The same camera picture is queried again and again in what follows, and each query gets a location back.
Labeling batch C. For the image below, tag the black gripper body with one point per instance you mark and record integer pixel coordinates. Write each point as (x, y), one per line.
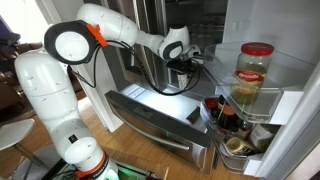
(182, 67)

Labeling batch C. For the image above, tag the patterned paper cup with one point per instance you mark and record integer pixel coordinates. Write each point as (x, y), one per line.
(182, 81)

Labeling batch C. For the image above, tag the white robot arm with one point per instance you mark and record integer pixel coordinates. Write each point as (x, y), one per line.
(44, 80)

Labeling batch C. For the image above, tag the stainless steel refrigerator drawer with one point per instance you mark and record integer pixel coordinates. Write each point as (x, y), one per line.
(163, 119)

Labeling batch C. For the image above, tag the stainless refrigerator left door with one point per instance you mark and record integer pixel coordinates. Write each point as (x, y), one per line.
(123, 66)

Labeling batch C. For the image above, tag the white refrigerator right door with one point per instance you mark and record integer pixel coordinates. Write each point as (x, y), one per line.
(290, 95)

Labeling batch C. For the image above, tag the clear water bottles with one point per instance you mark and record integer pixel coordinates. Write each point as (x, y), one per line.
(201, 36)

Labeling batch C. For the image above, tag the red cap bottle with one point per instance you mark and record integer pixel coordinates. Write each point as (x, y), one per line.
(212, 106)

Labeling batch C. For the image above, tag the small dark box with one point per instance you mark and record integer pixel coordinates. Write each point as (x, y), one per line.
(194, 115)

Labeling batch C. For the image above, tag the red lid glass jar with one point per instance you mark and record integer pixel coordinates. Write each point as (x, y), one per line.
(252, 66)

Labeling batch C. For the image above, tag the dark sauce bottle orange cap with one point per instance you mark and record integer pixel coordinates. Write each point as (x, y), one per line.
(228, 118)

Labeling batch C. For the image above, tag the yellow lid jar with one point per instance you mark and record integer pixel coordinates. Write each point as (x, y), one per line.
(237, 146)

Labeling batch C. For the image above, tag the white carton in door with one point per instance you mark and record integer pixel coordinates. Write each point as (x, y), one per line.
(262, 135)

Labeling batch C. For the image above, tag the white round stool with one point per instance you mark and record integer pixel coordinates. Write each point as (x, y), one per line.
(12, 134)

